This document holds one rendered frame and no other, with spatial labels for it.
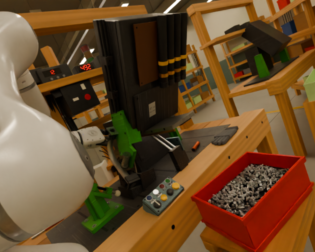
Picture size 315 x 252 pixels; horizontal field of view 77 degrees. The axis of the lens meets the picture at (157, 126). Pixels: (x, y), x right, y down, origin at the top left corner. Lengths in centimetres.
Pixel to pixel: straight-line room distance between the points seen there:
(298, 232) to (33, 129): 66
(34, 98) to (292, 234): 85
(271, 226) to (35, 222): 58
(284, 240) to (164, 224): 35
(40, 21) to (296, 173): 137
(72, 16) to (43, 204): 132
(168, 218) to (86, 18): 125
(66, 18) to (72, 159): 126
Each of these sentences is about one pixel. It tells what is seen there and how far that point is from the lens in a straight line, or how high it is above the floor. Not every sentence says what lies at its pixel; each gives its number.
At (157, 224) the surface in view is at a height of 89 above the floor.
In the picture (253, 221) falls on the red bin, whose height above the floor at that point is 89.
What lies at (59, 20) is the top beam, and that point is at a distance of 143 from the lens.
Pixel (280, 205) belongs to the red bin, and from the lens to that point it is 69.
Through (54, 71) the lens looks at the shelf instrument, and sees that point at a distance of 118.
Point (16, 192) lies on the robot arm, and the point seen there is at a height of 126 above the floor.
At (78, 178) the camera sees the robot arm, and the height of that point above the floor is 124.
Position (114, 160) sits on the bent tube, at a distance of 102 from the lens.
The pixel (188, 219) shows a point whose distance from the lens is 84.
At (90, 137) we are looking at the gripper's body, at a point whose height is 122.
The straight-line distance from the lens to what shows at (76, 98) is 114.
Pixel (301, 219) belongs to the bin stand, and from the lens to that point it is 74.
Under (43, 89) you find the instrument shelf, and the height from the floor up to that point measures 151.
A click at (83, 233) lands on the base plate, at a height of 90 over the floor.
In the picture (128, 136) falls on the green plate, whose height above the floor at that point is 115.
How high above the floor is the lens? 129
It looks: 10 degrees down
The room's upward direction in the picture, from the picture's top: 24 degrees counter-clockwise
